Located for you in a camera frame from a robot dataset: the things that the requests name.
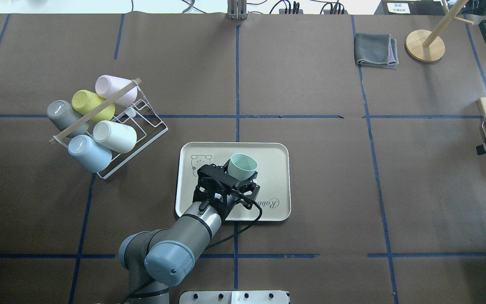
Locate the grey folded cloth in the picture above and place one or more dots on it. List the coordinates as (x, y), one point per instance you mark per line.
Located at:
(376, 50)

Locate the light blue cup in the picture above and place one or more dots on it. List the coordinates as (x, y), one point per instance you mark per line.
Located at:
(89, 154)

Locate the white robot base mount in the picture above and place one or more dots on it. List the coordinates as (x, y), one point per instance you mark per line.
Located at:
(236, 297)

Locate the green cup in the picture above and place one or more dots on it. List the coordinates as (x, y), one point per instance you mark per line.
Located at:
(241, 166)

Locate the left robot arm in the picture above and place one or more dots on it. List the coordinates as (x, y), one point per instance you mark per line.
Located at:
(160, 259)

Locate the wooden stand with round base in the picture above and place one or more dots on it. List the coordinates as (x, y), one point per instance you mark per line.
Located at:
(426, 46)

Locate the grey cup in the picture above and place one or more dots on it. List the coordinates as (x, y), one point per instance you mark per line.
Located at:
(62, 114)

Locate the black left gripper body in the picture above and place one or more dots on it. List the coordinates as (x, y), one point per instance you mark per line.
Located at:
(229, 204)

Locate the beige rabbit tray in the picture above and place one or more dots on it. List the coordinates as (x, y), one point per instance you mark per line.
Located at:
(273, 174)

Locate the aluminium profile post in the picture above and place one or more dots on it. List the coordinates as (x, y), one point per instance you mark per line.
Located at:
(237, 9)

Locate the white wire cup rack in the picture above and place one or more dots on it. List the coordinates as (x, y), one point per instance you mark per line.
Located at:
(141, 116)

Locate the pink cup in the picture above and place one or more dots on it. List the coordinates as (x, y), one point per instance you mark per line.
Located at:
(107, 85)

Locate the cream white cup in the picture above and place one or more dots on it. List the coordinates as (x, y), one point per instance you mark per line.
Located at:
(115, 136)

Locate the yellow cup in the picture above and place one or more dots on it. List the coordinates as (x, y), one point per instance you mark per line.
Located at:
(85, 101)

